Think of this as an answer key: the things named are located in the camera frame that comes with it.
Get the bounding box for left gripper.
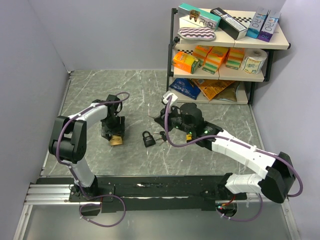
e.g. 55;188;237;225
102;114;125;140

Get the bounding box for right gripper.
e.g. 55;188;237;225
154;103;194;135

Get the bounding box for brass padlock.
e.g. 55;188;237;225
109;135;123;146

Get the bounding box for black padlock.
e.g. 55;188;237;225
142;131;156;148

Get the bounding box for yellow padlock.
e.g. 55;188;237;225
186;134;193;143

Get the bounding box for black keys bunch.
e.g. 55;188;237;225
154;130;168;145

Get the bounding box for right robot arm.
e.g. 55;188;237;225
154;103;296;204

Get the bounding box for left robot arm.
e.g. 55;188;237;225
48;92;130;201

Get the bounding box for blue snack bag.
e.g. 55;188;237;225
169;78;201;100

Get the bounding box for orange snack bag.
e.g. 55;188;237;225
191;78;234;101

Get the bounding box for orange carton box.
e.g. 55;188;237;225
172;51;200;74

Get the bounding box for brown snack bag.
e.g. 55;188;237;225
214;81;240;102

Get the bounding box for left sponge pack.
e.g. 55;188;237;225
192;45;213;67

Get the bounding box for sponge pack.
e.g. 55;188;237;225
192;45;213;67
225;47;245;70
202;46;229;74

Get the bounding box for black and beige shelf rack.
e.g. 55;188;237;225
166;8;291;105

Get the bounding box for middle sponge pack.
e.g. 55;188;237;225
202;46;229;74

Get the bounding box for pink striped sleep mask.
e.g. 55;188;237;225
177;27;216;42

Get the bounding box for right sponge pack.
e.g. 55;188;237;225
225;47;245;70

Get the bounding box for toilet paper roll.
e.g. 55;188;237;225
240;48;268;75

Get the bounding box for teal toothpaste box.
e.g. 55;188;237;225
177;3;221;31

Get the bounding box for black and white box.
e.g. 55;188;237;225
210;7;248;40

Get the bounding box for blue toothpaste box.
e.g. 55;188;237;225
246;7;270;39

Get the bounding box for purple toothpaste box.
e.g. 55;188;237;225
257;10;281;42

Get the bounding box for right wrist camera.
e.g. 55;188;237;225
161;91;178;106

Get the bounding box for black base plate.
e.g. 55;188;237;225
69;174;247;213

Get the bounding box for aluminium rail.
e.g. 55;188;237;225
23;182;83;206

